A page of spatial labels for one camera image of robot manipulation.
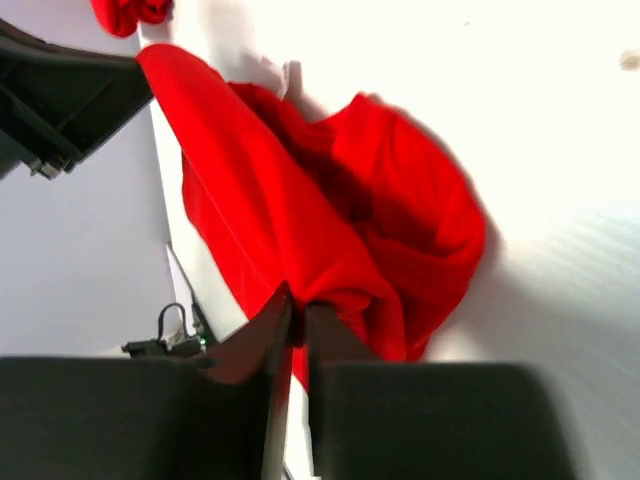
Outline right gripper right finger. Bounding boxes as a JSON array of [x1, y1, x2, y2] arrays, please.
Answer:
[[305, 304, 577, 479]]

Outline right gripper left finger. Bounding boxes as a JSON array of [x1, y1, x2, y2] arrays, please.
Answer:
[[1, 287, 293, 479]]

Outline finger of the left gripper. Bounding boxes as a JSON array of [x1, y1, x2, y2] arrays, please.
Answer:
[[1, 22, 153, 179]]

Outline red t-shirt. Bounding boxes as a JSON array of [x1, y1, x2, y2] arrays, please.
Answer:
[[90, 0, 173, 38], [137, 44, 486, 362]]

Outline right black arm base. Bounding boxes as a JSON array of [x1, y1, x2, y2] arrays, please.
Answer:
[[121, 298, 218, 359]]

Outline folded red t-shirt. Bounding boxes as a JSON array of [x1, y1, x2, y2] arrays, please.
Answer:
[[90, 0, 173, 38]]

